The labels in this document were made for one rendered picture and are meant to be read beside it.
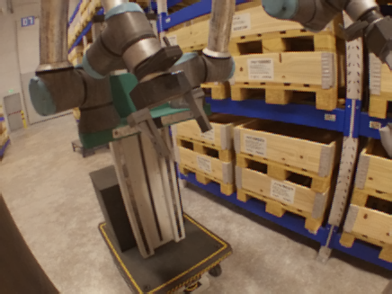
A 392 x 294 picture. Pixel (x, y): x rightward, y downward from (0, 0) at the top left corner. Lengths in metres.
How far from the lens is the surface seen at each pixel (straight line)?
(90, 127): 0.90
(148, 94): 0.44
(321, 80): 1.38
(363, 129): 1.43
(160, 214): 1.48
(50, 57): 0.82
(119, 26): 0.51
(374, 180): 1.44
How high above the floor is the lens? 1.43
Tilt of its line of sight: 19 degrees down
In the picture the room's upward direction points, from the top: 6 degrees counter-clockwise
